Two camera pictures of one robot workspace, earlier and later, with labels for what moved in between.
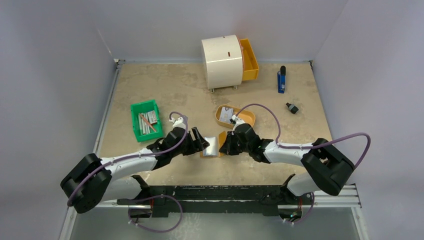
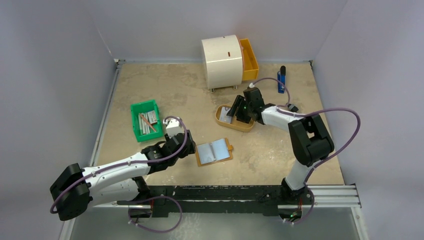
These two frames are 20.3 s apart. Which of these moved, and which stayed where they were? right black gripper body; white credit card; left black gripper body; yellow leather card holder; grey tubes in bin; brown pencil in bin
Moved: right black gripper body; yellow leather card holder
Stayed: grey tubes in bin; left black gripper body; brown pencil in bin; white credit card
